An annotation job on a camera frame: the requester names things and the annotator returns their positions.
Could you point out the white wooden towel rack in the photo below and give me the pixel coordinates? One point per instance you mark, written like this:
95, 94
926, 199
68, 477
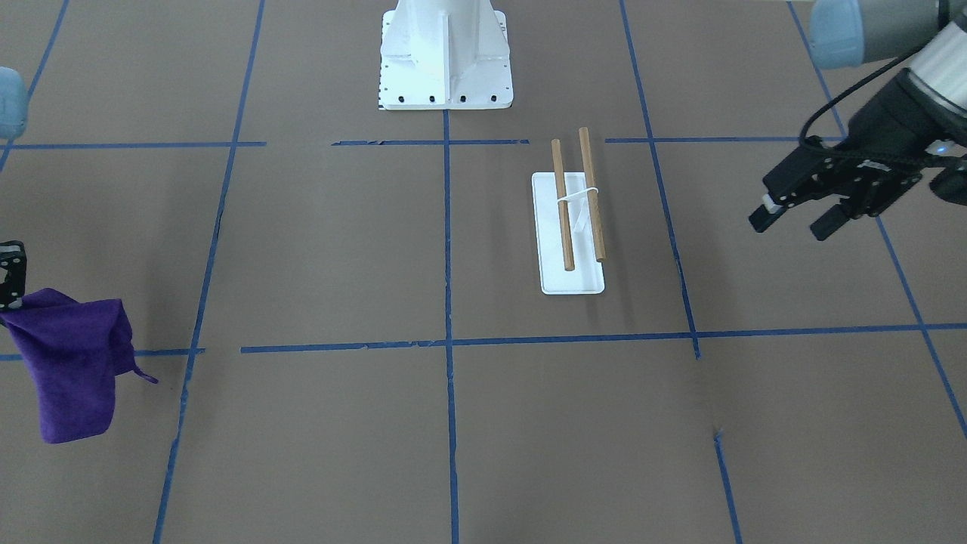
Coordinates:
569, 235

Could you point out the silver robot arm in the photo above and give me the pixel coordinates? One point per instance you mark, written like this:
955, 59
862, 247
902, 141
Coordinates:
925, 36
14, 116

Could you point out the purple towel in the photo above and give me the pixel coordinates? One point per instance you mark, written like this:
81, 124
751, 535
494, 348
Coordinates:
74, 351

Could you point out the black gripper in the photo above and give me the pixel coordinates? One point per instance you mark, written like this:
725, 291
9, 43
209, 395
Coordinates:
893, 115

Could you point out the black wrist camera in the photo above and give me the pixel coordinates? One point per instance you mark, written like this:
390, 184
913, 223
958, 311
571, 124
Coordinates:
950, 183

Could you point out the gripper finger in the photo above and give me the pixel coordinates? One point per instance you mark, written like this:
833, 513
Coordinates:
13, 274

